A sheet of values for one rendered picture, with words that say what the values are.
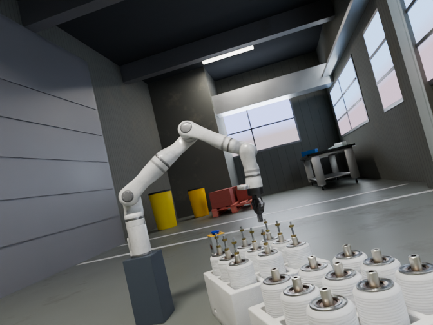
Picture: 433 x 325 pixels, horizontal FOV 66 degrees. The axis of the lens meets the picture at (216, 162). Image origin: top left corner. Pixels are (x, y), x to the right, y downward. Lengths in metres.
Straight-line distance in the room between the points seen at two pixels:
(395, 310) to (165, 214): 5.71
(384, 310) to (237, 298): 0.53
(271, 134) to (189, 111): 2.44
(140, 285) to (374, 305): 1.10
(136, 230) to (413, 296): 1.15
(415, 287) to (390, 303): 0.09
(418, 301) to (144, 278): 1.12
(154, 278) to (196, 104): 7.05
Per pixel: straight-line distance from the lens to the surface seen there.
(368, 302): 0.79
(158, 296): 1.63
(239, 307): 1.20
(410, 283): 0.86
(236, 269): 1.21
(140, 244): 1.63
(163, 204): 6.31
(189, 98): 8.48
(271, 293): 0.93
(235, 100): 8.38
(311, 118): 9.49
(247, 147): 1.49
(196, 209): 7.21
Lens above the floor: 0.53
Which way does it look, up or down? 4 degrees up
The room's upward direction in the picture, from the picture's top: 13 degrees counter-clockwise
